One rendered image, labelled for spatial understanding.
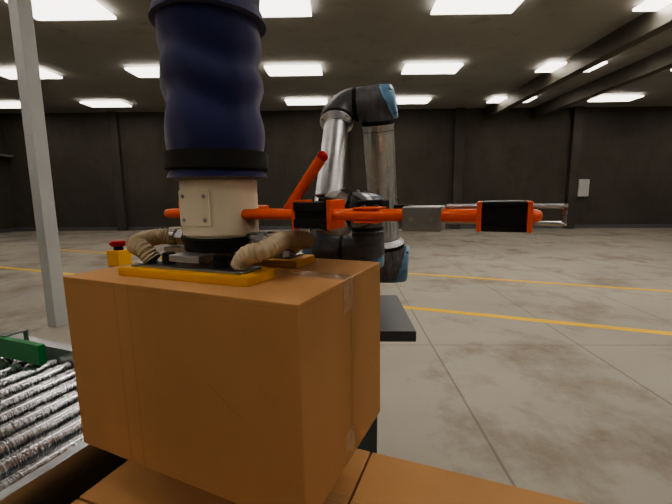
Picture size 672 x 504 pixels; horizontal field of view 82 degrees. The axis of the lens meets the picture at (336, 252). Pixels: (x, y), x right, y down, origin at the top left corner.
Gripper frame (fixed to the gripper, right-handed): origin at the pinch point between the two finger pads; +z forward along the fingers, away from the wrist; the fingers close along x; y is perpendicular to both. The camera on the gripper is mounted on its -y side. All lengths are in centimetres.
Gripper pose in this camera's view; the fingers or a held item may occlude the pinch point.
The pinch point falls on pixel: (331, 214)
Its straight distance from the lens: 79.2
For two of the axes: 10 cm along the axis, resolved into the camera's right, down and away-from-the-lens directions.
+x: -0.1, -9.9, -1.5
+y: -9.3, -0.5, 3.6
